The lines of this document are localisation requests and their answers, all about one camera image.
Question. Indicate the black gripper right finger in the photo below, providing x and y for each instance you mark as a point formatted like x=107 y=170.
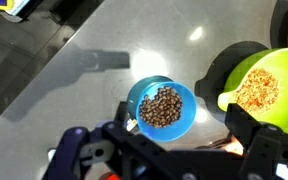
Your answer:
x=274 y=153

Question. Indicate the blue plastic bowl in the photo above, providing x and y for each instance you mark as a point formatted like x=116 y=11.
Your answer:
x=187 y=113

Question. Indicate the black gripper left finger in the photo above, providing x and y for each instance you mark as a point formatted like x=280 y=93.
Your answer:
x=140 y=156

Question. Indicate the orange brown grains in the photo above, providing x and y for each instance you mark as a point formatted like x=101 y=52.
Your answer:
x=257 y=90

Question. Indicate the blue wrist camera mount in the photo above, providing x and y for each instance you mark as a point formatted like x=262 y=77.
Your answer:
x=67 y=156

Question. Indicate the dark coffee beans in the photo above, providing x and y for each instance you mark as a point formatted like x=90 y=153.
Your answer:
x=160 y=106

